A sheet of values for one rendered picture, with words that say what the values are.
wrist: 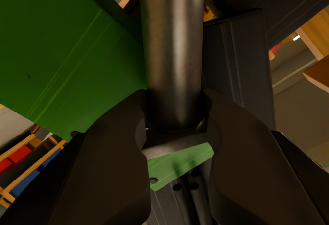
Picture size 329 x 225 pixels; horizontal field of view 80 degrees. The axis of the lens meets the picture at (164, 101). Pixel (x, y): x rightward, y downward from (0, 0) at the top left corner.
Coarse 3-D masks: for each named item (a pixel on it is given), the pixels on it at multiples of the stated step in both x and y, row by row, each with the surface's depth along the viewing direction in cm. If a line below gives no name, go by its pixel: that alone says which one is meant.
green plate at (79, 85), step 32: (0, 0) 11; (32, 0) 11; (64, 0) 11; (96, 0) 12; (0, 32) 12; (32, 32) 12; (64, 32) 12; (96, 32) 12; (128, 32) 12; (0, 64) 14; (32, 64) 14; (64, 64) 14; (96, 64) 14; (128, 64) 13; (0, 96) 15; (32, 96) 15; (64, 96) 15; (96, 96) 15; (64, 128) 17; (160, 160) 19; (192, 160) 19
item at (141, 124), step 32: (128, 96) 11; (96, 128) 8; (128, 128) 8; (96, 160) 7; (128, 160) 7; (64, 192) 6; (96, 192) 6; (128, 192) 6; (64, 224) 5; (96, 224) 5; (128, 224) 6
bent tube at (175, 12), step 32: (160, 0) 8; (192, 0) 8; (160, 32) 9; (192, 32) 9; (160, 64) 9; (192, 64) 9; (160, 96) 10; (192, 96) 10; (160, 128) 11; (192, 128) 11
